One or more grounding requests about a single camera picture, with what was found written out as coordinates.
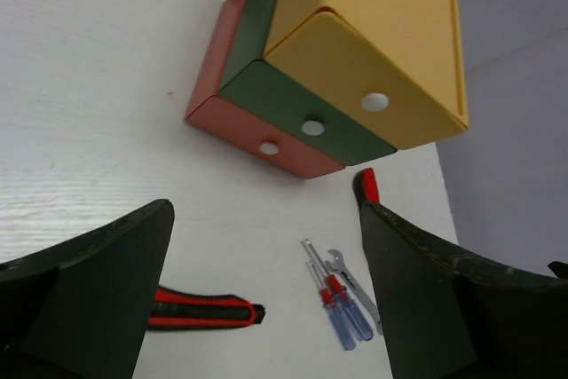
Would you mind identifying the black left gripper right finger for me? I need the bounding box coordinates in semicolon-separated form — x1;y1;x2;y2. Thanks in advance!
359;202;567;378

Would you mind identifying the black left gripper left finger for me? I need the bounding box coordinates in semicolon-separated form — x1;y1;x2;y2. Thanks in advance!
1;199;175;378

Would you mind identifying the silver open-end wrench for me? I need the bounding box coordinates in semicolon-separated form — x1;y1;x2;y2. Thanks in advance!
325;249;383;336

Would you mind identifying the red-orange drawer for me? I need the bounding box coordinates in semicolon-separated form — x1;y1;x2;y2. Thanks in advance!
186;96;344;179

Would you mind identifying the yellow drawer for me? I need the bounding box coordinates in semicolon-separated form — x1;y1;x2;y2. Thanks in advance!
265;11;469;149

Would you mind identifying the black red utility knife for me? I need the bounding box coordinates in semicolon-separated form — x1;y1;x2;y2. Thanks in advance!
147;286;265;331

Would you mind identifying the yellow drawer cabinet shell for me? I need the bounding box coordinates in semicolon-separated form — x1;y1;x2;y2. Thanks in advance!
185;0;469;149

